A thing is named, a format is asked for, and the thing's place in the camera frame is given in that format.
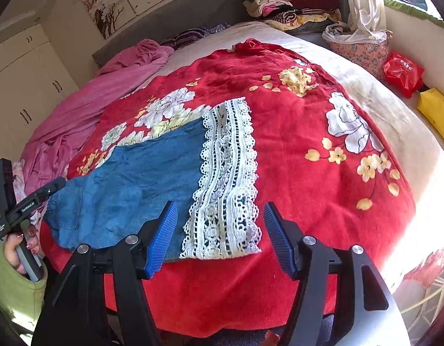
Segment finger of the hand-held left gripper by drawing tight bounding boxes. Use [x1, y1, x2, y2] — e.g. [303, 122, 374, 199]
[33, 177, 66, 204]

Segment white curtain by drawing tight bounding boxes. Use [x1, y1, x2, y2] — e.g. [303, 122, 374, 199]
[323, 0, 388, 42]

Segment cream wardrobe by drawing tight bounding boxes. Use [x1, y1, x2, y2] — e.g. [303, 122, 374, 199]
[0, 23, 80, 163]

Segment purple striped pillow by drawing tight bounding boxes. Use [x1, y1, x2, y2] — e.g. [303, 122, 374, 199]
[159, 28, 208, 49]

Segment denim pants with lace trim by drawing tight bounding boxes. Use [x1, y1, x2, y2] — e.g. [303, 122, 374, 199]
[42, 96, 262, 262]

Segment red floral blanket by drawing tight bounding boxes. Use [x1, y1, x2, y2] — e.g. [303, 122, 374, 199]
[38, 40, 417, 339]

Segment red plastic bag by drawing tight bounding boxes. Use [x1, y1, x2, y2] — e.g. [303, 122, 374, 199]
[383, 51, 425, 98]

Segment pink bed sheet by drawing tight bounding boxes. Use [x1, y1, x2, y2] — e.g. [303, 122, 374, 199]
[20, 40, 176, 188]

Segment grey cloth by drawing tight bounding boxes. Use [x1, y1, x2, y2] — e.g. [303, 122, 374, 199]
[322, 22, 388, 46]

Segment grey bed headboard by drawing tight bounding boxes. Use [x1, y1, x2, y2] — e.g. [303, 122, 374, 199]
[91, 0, 349, 67]

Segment person's left forearm green sleeve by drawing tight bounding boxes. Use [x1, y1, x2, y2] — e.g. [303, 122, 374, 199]
[0, 240, 48, 336]

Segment green window sill cloth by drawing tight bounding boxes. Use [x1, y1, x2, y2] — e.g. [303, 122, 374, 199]
[382, 0, 444, 27]

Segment yellow bag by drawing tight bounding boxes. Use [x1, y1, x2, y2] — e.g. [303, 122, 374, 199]
[417, 87, 444, 146]

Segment stack of folded clothes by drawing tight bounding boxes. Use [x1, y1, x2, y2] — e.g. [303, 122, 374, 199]
[242, 0, 343, 31]

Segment floral fabric basket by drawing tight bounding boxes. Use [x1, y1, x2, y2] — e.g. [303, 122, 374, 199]
[326, 38, 390, 82]

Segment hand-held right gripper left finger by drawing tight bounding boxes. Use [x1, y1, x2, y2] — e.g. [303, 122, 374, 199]
[31, 201, 178, 346]

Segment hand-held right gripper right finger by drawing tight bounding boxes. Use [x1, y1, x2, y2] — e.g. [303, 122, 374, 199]
[263, 202, 412, 346]

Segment person's left hand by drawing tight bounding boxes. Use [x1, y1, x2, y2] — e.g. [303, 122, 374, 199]
[5, 225, 42, 276]

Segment tree wall painting panel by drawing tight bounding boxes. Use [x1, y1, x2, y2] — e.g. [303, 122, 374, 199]
[75, 0, 138, 40]

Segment pale floral cloth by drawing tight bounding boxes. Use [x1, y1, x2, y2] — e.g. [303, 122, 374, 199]
[11, 160, 50, 224]

